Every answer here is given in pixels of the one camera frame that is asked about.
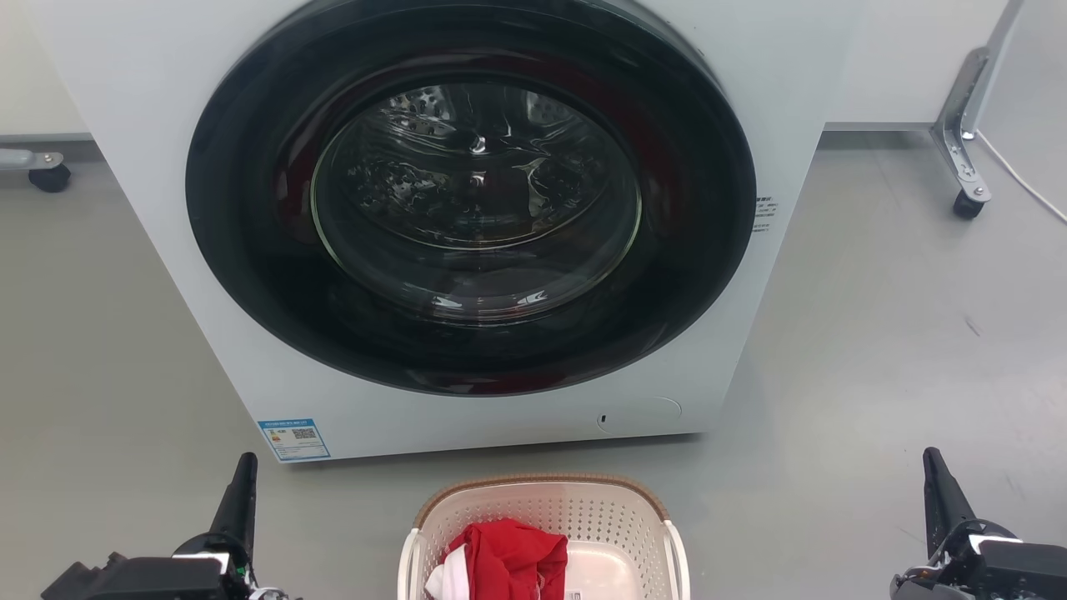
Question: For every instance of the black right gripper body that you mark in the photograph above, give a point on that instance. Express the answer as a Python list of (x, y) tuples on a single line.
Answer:
[(1009, 571)]

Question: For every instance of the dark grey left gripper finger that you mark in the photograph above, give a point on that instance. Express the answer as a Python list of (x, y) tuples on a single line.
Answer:
[(237, 500)]

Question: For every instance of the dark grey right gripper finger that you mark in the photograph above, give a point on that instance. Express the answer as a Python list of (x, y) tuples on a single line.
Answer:
[(944, 500)]

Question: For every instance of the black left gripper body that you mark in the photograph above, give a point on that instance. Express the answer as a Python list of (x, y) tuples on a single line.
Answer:
[(162, 579)]

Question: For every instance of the cream plastic laundry basket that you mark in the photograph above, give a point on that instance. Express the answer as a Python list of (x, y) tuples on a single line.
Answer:
[(542, 504)]

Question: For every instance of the blue energy label sticker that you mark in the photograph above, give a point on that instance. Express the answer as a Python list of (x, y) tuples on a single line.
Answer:
[(293, 440)]

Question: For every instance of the white garment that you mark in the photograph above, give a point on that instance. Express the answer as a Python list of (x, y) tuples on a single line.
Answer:
[(446, 579)]

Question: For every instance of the black round washer door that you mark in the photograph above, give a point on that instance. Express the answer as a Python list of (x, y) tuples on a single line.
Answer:
[(242, 250)]

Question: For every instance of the red garment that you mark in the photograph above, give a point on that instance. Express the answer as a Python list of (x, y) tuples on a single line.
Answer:
[(508, 558)]

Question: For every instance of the black caster wheel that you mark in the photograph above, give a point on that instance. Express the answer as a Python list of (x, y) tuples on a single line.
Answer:
[(50, 178), (968, 206)]

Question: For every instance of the white washing machine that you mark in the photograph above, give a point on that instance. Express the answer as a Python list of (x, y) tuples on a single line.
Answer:
[(150, 208)]

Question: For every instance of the white washer filter cover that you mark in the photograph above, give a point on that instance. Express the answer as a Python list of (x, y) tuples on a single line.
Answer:
[(642, 415)]

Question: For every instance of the small text sticker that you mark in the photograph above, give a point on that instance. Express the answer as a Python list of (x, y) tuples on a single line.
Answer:
[(764, 215)]

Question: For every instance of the grey metal stand leg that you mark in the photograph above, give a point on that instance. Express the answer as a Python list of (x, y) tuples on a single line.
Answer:
[(960, 125), (21, 158)]

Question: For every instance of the white partition panel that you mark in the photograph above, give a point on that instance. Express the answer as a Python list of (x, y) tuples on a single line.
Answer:
[(909, 58), (29, 67)]

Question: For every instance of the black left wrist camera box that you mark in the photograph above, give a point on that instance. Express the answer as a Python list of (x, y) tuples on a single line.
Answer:
[(75, 583)]

